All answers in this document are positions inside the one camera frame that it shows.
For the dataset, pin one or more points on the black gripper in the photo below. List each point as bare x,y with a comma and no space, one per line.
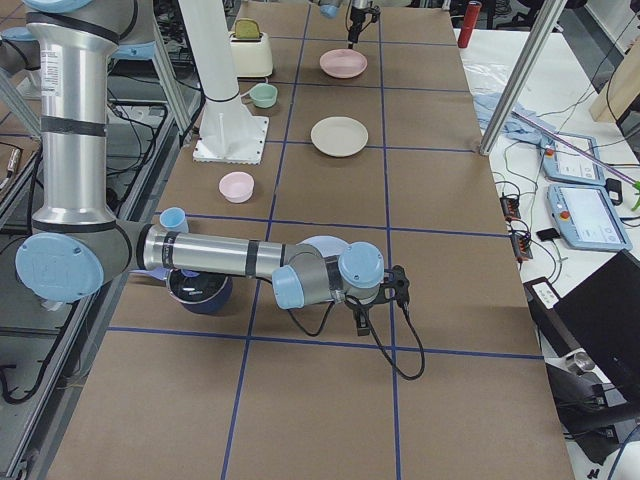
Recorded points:
356,20
361,309

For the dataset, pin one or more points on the pink plate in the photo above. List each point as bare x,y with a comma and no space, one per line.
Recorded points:
343,63

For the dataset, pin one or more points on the blue plate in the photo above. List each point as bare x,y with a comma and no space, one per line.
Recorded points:
326,245

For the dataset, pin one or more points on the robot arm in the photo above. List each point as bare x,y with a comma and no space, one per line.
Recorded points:
330,9
78,244

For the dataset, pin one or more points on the cream white plate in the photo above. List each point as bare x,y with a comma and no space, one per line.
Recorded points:
339,136

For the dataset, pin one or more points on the cream toaster with bread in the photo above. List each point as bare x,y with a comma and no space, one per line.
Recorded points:
251,49

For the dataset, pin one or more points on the green bowl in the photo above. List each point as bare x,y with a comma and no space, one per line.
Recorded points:
263,95

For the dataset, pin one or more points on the red cylinder tube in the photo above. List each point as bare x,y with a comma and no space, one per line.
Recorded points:
470,18

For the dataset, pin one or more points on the clear plastic bag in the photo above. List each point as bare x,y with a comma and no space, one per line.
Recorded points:
486,77

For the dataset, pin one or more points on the dark blue pot with lid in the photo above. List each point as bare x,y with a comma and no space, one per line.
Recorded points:
200,292

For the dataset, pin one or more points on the pink bowl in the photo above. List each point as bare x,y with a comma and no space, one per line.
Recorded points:
237,186

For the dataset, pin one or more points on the light blue cup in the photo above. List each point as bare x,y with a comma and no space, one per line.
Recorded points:
174,219

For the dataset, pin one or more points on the blue teach pendant far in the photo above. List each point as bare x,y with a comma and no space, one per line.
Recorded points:
562,164

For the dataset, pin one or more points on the blue teach pendant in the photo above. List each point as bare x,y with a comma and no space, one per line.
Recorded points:
562,164
585,218

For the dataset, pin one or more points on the blue teach pendant near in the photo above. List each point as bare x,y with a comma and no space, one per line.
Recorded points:
585,218

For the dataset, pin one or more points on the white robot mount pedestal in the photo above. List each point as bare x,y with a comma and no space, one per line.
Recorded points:
228,132

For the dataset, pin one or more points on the aluminium frame post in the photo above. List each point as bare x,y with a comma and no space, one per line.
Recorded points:
533,46

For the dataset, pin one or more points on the green handled grabber stick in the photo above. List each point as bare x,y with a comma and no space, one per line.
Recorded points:
586,154

